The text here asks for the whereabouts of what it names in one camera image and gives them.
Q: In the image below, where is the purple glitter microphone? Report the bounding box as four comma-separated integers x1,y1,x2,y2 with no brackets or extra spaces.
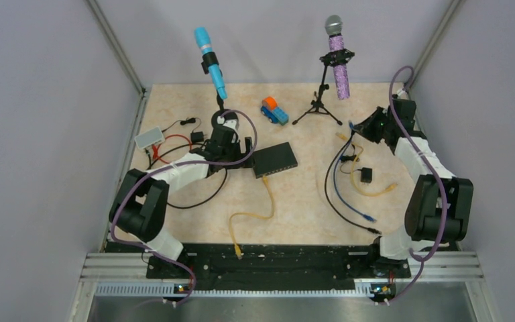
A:
325,15,350,100

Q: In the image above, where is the black network switch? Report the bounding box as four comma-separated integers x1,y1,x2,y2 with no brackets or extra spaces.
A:
252,142,298,179

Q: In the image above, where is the long black cable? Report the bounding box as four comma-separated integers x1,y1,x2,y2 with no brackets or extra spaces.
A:
144,142,229,210

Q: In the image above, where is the colourful toy block truck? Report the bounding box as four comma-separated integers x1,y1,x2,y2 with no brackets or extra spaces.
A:
260,97,289,125

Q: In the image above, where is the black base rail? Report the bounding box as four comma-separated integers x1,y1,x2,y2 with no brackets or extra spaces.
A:
146,244,411,291

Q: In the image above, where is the red cable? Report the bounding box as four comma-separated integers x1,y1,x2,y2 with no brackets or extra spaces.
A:
152,134,193,165

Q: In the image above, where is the blue ethernet cable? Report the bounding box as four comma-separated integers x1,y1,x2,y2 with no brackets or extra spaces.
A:
332,121,378,223

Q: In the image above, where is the white small hub box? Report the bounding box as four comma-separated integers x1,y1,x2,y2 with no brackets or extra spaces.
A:
134,127,165,150

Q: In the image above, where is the black tripod mic stand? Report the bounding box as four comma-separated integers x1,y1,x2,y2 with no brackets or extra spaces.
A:
292,49,355,125

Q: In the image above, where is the cyan microphone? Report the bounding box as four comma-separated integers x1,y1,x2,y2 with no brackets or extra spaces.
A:
194,27,227,100

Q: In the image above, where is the small black wall charger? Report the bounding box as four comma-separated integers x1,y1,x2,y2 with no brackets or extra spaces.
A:
180,117,205,143

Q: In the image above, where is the black ethernet cable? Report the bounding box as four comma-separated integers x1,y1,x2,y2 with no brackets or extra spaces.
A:
324,131,382,235

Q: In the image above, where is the black switch power adapter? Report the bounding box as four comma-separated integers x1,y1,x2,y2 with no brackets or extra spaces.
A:
339,154,373,184

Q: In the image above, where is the yellow ethernet cable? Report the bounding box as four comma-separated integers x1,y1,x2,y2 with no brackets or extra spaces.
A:
227,175,276,260
335,131,398,198

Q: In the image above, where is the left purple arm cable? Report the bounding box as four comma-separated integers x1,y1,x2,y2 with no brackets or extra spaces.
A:
108,110,258,307

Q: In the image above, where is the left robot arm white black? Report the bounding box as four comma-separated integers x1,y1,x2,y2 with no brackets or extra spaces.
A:
109,109,257,277

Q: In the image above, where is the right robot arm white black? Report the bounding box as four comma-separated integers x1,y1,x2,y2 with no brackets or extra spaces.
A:
352,95,474,276

